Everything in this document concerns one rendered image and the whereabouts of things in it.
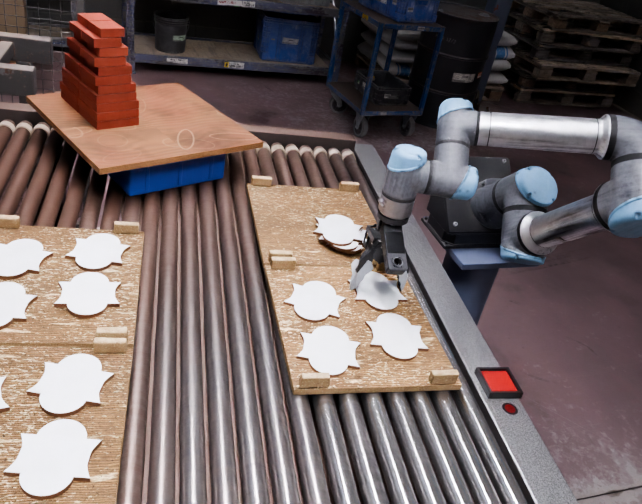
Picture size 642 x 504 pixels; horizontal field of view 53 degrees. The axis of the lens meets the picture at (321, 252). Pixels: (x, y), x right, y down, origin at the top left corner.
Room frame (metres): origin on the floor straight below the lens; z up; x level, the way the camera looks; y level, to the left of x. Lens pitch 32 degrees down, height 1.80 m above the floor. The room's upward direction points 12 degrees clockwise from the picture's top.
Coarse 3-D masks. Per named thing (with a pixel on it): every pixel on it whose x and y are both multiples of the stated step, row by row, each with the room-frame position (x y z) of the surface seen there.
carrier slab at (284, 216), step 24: (264, 192) 1.63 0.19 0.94; (288, 192) 1.66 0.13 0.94; (312, 192) 1.69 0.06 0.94; (336, 192) 1.72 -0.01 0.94; (360, 192) 1.76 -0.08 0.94; (264, 216) 1.50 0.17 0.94; (288, 216) 1.52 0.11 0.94; (312, 216) 1.55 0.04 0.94; (360, 216) 1.61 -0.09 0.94; (264, 240) 1.38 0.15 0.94; (288, 240) 1.40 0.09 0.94; (312, 240) 1.42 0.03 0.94; (264, 264) 1.28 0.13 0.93; (312, 264) 1.31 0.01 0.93; (336, 264) 1.33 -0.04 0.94
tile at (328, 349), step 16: (304, 336) 1.03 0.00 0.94; (320, 336) 1.04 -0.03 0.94; (336, 336) 1.05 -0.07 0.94; (304, 352) 0.98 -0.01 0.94; (320, 352) 0.99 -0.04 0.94; (336, 352) 1.00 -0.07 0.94; (352, 352) 1.01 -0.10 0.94; (320, 368) 0.94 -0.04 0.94; (336, 368) 0.95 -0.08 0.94; (352, 368) 0.97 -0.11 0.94
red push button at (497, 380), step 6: (486, 372) 1.05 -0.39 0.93; (492, 372) 1.05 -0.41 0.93; (498, 372) 1.06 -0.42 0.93; (504, 372) 1.06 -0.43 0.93; (486, 378) 1.03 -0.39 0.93; (492, 378) 1.03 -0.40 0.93; (498, 378) 1.04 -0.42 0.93; (504, 378) 1.04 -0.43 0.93; (492, 384) 1.02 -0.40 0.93; (498, 384) 1.02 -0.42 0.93; (504, 384) 1.02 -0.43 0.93; (510, 384) 1.03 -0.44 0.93; (492, 390) 1.00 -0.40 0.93; (498, 390) 1.00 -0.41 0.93; (504, 390) 1.01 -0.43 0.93; (510, 390) 1.01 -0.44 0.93; (516, 390) 1.01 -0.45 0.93
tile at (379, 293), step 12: (372, 276) 1.30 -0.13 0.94; (384, 276) 1.31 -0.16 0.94; (360, 288) 1.24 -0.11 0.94; (372, 288) 1.25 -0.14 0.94; (384, 288) 1.26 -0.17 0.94; (396, 288) 1.27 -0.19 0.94; (360, 300) 1.20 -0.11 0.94; (372, 300) 1.20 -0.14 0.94; (384, 300) 1.21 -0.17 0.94; (396, 300) 1.22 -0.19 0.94
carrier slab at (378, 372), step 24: (288, 288) 1.19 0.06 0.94; (336, 288) 1.23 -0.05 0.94; (408, 288) 1.29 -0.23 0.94; (288, 312) 1.11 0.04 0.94; (360, 312) 1.16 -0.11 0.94; (384, 312) 1.18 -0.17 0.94; (408, 312) 1.20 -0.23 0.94; (288, 336) 1.03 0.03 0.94; (360, 336) 1.08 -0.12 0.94; (432, 336) 1.13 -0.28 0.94; (288, 360) 0.96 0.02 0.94; (360, 360) 1.00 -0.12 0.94; (384, 360) 1.01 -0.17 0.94; (432, 360) 1.04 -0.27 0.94; (336, 384) 0.92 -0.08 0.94; (360, 384) 0.93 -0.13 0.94; (384, 384) 0.94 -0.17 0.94; (408, 384) 0.96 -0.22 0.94; (432, 384) 0.97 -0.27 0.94; (456, 384) 0.99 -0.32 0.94
